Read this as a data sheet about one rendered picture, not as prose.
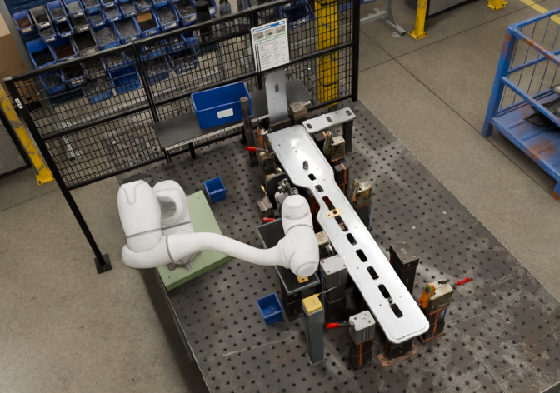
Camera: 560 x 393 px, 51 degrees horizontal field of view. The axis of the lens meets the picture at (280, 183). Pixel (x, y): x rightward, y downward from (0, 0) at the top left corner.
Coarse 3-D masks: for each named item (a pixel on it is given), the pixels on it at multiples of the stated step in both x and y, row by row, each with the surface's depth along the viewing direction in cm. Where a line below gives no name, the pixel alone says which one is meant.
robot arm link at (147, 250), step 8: (144, 232) 209; (152, 232) 211; (160, 232) 214; (128, 240) 211; (136, 240) 210; (144, 240) 209; (152, 240) 210; (160, 240) 212; (128, 248) 212; (136, 248) 210; (144, 248) 210; (152, 248) 210; (160, 248) 210; (128, 256) 211; (136, 256) 210; (144, 256) 210; (152, 256) 210; (160, 256) 210; (168, 256) 211; (128, 264) 213; (136, 264) 212; (144, 264) 211; (152, 264) 212; (160, 264) 212
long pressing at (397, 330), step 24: (288, 144) 314; (312, 144) 312; (288, 168) 302; (312, 168) 300; (312, 192) 289; (336, 192) 288; (336, 240) 269; (360, 240) 268; (360, 264) 259; (384, 264) 258; (360, 288) 250; (384, 312) 242; (408, 312) 241; (408, 336) 234
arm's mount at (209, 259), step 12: (192, 204) 296; (204, 204) 298; (192, 216) 296; (204, 216) 297; (204, 228) 297; (216, 228) 298; (204, 252) 296; (216, 252) 297; (192, 264) 294; (204, 264) 295; (216, 264) 298; (168, 276) 290; (180, 276) 291; (192, 276) 295; (168, 288) 291
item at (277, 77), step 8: (272, 72) 302; (280, 72) 304; (272, 80) 306; (280, 80) 307; (272, 88) 309; (280, 88) 311; (272, 96) 313; (280, 96) 315; (272, 104) 317; (280, 104) 319; (272, 112) 321; (280, 112) 323; (272, 120) 325; (280, 120) 327
